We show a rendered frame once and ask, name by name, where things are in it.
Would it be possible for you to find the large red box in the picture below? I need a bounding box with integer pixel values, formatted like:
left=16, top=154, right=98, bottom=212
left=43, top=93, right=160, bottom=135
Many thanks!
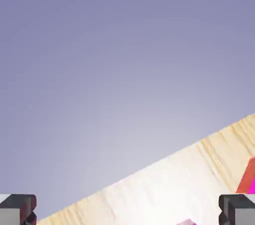
left=235, top=156, right=255, bottom=194

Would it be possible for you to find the small pink cube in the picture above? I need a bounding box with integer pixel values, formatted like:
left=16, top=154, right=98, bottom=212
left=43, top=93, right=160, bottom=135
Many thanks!
left=176, top=218, right=198, bottom=225

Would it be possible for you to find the small magenta cube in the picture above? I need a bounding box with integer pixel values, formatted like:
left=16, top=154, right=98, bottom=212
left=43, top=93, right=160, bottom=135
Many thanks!
left=247, top=177, right=255, bottom=195

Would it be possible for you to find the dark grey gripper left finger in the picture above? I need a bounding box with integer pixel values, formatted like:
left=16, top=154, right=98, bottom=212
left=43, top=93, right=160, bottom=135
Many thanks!
left=0, top=194, right=37, bottom=225

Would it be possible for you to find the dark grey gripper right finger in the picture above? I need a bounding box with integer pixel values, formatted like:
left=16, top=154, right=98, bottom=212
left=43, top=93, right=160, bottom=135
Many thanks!
left=218, top=194, right=255, bottom=225

